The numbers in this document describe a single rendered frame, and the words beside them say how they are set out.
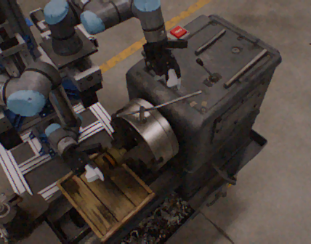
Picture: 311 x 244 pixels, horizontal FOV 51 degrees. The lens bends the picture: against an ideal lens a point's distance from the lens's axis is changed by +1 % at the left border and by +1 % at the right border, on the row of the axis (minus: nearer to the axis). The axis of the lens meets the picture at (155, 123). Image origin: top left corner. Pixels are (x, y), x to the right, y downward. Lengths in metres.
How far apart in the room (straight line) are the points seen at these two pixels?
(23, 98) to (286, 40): 2.93
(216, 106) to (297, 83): 2.02
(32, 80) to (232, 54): 0.85
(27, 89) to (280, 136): 2.12
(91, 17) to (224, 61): 0.66
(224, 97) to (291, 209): 1.41
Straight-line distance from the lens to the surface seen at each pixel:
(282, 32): 3.74
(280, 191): 2.60
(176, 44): 1.14
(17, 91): 1.23
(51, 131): 1.48
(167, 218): 1.77
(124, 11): 1.10
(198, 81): 1.38
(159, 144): 1.28
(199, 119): 1.26
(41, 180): 2.44
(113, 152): 1.34
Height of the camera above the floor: 2.27
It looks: 55 degrees down
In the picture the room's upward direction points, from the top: 3 degrees counter-clockwise
